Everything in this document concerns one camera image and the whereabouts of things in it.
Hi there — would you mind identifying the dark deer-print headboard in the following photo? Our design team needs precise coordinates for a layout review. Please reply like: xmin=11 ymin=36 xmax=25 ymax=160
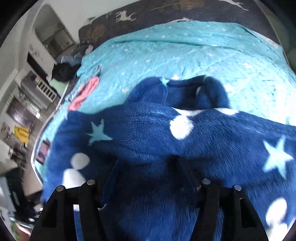
xmin=78 ymin=0 xmax=279 ymax=47

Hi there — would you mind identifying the white crib rail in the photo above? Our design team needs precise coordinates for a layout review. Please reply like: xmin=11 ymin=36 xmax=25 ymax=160
xmin=36 ymin=79 xmax=57 ymax=103

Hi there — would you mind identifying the turquoise star quilt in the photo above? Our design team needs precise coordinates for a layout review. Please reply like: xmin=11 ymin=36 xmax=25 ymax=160
xmin=30 ymin=19 xmax=296 ymax=186

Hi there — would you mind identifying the pink small garment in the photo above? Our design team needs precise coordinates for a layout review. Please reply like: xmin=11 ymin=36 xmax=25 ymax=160
xmin=68 ymin=76 xmax=99 ymax=111

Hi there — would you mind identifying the yellow object on floor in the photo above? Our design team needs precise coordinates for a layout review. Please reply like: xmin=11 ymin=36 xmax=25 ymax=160
xmin=14 ymin=126 xmax=30 ymax=144

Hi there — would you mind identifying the pile of grey-blue clothes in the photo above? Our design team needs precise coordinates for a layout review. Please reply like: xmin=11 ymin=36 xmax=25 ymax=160
xmin=58 ymin=43 xmax=94 ymax=67

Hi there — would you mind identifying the green pillow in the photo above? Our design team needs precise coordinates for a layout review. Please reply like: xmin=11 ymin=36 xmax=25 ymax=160
xmin=287 ymin=48 xmax=296 ymax=72
xmin=267 ymin=15 xmax=292 ymax=54

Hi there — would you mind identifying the green pillow front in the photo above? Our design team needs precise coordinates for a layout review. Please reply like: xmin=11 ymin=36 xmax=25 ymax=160
xmin=287 ymin=48 xmax=296 ymax=72

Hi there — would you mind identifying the green pillow back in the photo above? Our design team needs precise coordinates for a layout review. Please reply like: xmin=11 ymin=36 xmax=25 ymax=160
xmin=267 ymin=15 xmax=292 ymax=54

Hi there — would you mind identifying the black bag on bedside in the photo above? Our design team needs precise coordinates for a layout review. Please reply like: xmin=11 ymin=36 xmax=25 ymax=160
xmin=52 ymin=63 xmax=81 ymax=82

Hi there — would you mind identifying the navy fleece mouse-print onesie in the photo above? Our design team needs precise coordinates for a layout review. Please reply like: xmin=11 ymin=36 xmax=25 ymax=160
xmin=43 ymin=76 xmax=295 ymax=240

